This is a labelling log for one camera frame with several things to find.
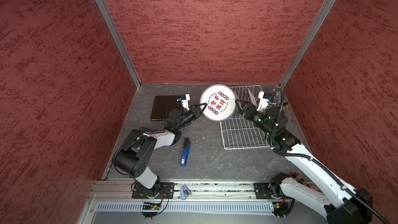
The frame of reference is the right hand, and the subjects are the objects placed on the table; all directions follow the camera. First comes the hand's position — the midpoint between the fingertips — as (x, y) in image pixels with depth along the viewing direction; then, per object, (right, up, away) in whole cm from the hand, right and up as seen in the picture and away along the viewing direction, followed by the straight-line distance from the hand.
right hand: (236, 105), depth 72 cm
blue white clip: (-25, -42, +1) cm, 49 cm away
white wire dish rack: (+6, -18, +20) cm, 28 cm away
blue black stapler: (-26, -26, +12) cm, 39 cm away
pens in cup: (+32, +3, +24) cm, 40 cm away
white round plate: (-7, +2, +7) cm, 10 cm away
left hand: (-13, -1, +8) cm, 16 cm away
